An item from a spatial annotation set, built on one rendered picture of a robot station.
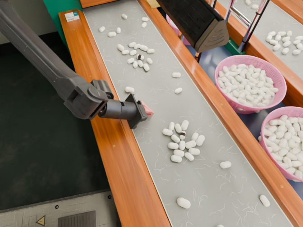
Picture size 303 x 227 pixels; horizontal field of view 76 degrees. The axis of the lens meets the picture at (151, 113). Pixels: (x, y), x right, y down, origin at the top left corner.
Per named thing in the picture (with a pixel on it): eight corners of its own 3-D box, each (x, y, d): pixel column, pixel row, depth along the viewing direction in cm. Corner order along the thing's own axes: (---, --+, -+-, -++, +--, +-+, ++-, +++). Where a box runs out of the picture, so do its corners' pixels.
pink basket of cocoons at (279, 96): (251, 133, 72) (263, 122, 64) (195, 93, 82) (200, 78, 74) (284, 94, 82) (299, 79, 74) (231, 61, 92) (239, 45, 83)
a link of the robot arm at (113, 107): (97, 121, 53) (105, 107, 51) (90, 104, 57) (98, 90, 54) (117, 123, 58) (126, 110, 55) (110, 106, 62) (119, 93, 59)
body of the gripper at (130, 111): (135, 93, 63) (116, 89, 58) (146, 118, 58) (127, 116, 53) (125, 105, 67) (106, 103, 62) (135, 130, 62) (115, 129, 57)
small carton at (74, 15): (67, 21, 93) (65, 17, 91) (66, 17, 95) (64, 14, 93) (79, 19, 94) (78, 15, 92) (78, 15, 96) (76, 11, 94)
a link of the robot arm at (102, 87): (72, 117, 50) (90, 94, 46) (64, 88, 56) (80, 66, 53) (108, 124, 59) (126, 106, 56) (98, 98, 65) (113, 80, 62)
